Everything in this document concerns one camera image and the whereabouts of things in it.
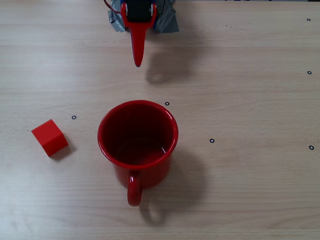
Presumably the red cube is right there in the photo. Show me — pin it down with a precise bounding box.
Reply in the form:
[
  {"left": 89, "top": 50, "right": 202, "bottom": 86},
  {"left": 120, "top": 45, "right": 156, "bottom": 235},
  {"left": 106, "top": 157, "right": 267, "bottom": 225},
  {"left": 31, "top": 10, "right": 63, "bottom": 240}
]
[{"left": 31, "top": 118, "right": 69, "bottom": 158}]

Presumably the red mug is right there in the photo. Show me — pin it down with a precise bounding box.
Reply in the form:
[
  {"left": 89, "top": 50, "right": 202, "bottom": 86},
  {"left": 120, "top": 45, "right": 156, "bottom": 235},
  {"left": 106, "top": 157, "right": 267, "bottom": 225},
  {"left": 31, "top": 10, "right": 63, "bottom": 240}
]
[{"left": 97, "top": 99, "right": 179, "bottom": 208}]

